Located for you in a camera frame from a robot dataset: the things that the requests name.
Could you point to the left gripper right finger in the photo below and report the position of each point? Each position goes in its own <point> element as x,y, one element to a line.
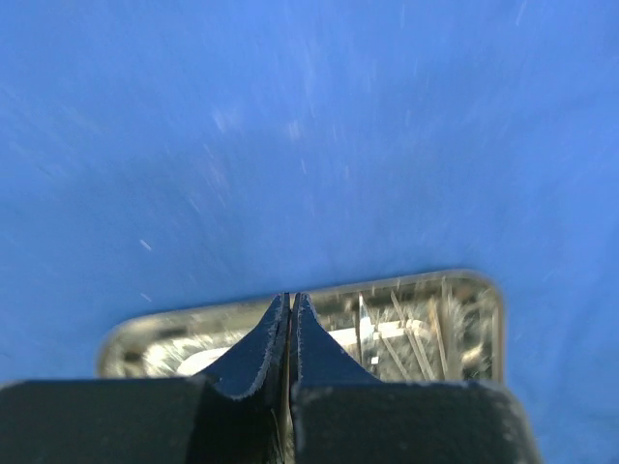
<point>342,414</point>

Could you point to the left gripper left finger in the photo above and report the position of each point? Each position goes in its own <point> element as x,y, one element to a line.
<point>233,411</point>

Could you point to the steel instrument tray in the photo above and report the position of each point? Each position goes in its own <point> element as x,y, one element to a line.
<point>458,315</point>

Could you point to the blue surgical cloth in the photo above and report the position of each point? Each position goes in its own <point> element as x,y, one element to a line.
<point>164,154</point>

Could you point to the steel tweezers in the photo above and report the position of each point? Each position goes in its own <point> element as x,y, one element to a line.
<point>414,340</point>

